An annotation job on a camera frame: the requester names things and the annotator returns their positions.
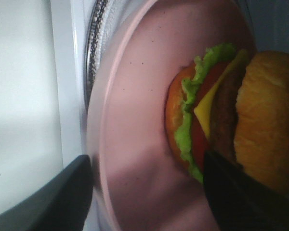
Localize white microwave oven body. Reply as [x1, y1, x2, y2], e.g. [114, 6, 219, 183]
[0, 0, 92, 214]

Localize burger with sesame-free bun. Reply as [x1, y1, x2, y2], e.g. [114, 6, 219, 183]
[164, 43, 289, 195]

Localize glass microwave turntable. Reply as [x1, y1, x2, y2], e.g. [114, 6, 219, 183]
[84, 0, 108, 112]

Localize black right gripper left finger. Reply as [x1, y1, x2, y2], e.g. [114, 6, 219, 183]
[0, 155, 93, 231]

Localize pink round plate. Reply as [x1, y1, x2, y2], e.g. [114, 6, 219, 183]
[87, 0, 255, 231]

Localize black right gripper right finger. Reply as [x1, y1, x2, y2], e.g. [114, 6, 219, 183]
[204, 152, 289, 231]

